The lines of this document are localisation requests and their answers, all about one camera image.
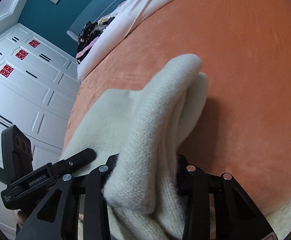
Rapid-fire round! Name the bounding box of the cream knitted sweater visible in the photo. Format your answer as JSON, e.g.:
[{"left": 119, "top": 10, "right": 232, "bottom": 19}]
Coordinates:
[{"left": 62, "top": 54, "right": 207, "bottom": 239}]

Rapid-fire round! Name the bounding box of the dark clothes pile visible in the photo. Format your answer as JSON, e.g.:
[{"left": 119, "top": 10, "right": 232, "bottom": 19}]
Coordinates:
[{"left": 76, "top": 16, "right": 115, "bottom": 64}]

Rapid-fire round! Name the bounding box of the left hand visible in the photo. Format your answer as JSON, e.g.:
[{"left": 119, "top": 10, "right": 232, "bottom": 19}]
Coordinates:
[{"left": 14, "top": 210, "right": 28, "bottom": 227}]

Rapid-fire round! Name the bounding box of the white wardrobe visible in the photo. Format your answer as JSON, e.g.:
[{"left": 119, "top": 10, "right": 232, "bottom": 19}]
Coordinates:
[{"left": 0, "top": 24, "right": 79, "bottom": 239}]

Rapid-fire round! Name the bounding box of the red double happiness sticker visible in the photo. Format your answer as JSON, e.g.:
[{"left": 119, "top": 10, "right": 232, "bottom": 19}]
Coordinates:
[
  {"left": 0, "top": 64, "right": 14, "bottom": 78},
  {"left": 28, "top": 38, "right": 41, "bottom": 48},
  {"left": 15, "top": 49, "right": 28, "bottom": 61}
]

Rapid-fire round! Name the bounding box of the blue upholstered headboard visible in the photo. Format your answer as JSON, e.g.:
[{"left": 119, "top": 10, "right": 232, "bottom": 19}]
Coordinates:
[{"left": 66, "top": 0, "right": 126, "bottom": 41}]

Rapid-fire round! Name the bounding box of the pale pink duvet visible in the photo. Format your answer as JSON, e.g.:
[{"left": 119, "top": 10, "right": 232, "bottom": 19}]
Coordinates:
[{"left": 77, "top": 0, "right": 173, "bottom": 83}]

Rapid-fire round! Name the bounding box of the cream fluffy rug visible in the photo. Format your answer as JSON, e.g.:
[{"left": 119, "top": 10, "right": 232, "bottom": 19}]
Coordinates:
[{"left": 265, "top": 201, "right": 291, "bottom": 240}]

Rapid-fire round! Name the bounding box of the orange plush blanket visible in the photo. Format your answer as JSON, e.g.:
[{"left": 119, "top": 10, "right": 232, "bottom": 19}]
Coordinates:
[{"left": 64, "top": 0, "right": 291, "bottom": 214}]

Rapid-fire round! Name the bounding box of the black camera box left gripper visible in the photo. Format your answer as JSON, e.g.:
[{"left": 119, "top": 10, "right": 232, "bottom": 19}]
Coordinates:
[{"left": 1, "top": 125, "right": 33, "bottom": 186}]

